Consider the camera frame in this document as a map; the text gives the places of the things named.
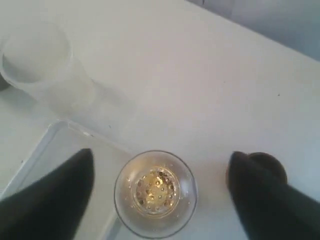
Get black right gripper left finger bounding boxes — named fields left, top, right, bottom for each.
left=0, top=148, right=95, bottom=240

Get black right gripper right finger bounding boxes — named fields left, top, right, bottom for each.
left=229, top=156, right=320, bottom=240

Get brown wooden cup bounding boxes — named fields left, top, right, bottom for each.
left=224, top=151, right=288, bottom=191

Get clear plastic dome lid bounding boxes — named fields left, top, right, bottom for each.
left=113, top=150, right=198, bottom=240

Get gold coins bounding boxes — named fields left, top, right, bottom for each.
left=133, top=169, right=179, bottom=215

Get white rectangular tray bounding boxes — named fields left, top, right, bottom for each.
left=0, top=121, right=132, bottom=240

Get translucent plastic container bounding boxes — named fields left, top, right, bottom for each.
left=0, top=21, right=136, bottom=152

